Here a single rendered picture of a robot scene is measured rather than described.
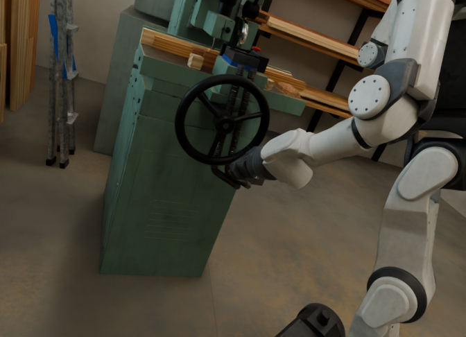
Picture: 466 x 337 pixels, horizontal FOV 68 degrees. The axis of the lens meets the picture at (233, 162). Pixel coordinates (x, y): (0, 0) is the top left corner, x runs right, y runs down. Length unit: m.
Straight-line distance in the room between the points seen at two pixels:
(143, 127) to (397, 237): 0.82
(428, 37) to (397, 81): 0.09
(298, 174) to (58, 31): 1.45
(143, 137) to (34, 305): 0.70
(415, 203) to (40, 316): 1.21
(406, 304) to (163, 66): 0.93
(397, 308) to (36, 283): 1.21
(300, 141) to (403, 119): 0.20
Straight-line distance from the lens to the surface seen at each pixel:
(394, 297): 0.99
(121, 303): 1.49
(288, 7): 3.75
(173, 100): 1.17
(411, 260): 1.00
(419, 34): 0.68
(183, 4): 1.46
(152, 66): 1.13
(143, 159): 1.24
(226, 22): 1.26
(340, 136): 0.69
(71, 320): 1.43
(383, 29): 1.32
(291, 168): 0.79
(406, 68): 0.64
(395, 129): 0.67
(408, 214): 0.94
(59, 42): 1.95
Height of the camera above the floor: 1.13
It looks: 23 degrees down
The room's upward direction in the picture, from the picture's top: 21 degrees clockwise
